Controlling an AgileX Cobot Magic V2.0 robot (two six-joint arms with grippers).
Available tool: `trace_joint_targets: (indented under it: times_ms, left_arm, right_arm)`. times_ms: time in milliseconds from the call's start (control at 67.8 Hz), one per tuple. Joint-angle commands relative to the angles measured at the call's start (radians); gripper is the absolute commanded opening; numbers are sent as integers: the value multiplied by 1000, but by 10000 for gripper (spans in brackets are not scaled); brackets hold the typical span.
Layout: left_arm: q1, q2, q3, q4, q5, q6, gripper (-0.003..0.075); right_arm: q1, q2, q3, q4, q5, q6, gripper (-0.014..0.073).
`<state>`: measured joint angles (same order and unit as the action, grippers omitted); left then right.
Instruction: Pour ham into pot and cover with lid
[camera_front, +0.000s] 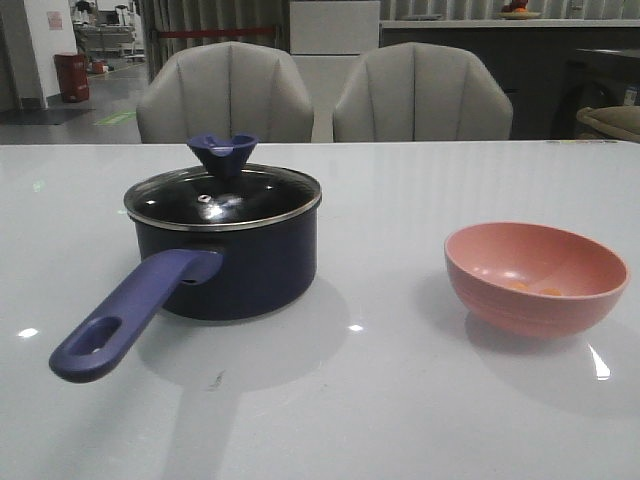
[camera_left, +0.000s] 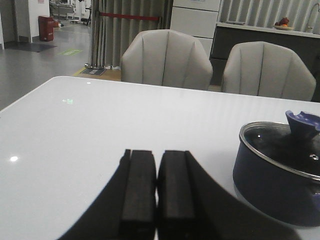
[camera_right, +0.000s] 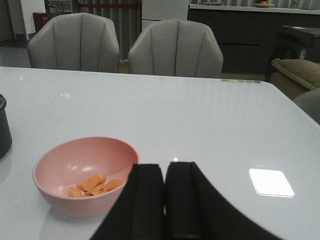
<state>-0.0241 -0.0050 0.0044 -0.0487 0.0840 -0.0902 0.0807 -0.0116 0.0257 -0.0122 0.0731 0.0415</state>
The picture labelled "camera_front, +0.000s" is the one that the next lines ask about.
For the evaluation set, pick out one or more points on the glass lid blue knob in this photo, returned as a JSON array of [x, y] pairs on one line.
[[224, 192]]

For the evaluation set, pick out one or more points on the pink bowl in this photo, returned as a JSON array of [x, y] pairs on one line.
[[534, 280]]

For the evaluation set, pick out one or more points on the dark blue saucepan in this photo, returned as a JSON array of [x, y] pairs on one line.
[[212, 276]]

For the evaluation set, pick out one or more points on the beige chair right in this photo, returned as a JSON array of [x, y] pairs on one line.
[[421, 92]]

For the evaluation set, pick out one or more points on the beige chair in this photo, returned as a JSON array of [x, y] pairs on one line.
[[421, 92], [226, 89]]

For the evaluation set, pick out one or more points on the beige chair left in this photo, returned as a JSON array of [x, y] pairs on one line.
[[226, 89]]

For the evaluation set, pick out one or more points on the white cabinet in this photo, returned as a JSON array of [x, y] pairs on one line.
[[325, 38]]

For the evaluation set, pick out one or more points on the dark counter with white top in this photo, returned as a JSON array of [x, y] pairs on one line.
[[541, 64]]

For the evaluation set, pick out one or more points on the fruit plate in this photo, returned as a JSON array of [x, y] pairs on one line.
[[517, 10]]

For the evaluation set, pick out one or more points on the red bin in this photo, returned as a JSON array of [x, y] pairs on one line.
[[72, 77]]

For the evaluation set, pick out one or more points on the beige cushion seat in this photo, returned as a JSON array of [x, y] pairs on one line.
[[615, 122]]

